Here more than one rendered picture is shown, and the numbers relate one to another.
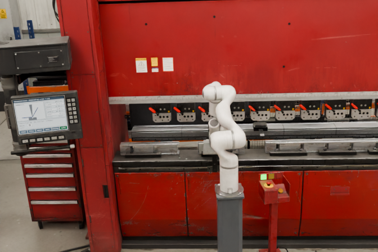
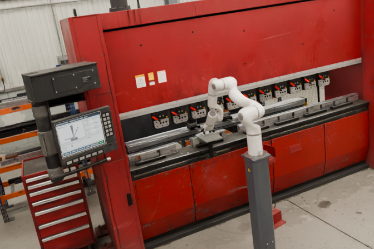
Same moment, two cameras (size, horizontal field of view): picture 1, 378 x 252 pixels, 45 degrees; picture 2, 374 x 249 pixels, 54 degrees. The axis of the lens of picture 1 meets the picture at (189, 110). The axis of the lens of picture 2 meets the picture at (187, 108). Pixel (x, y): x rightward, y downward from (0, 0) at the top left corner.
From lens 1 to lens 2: 1.47 m
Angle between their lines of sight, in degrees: 24
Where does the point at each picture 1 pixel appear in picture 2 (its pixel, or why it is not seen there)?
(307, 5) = (253, 15)
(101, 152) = (122, 163)
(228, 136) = (254, 109)
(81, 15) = (94, 41)
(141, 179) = (154, 180)
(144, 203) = (159, 202)
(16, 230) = not seen: outside the picture
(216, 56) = (197, 63)
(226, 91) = (231, 80)
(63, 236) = not seen: outside the picture
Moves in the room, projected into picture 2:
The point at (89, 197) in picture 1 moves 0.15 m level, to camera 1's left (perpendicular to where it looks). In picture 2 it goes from (115, 209) to (99, 215)
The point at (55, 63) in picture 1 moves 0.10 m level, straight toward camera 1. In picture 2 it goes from (88, 83) to (95, 83)
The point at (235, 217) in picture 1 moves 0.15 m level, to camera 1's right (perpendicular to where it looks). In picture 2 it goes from (266, 173) to (281, 168)
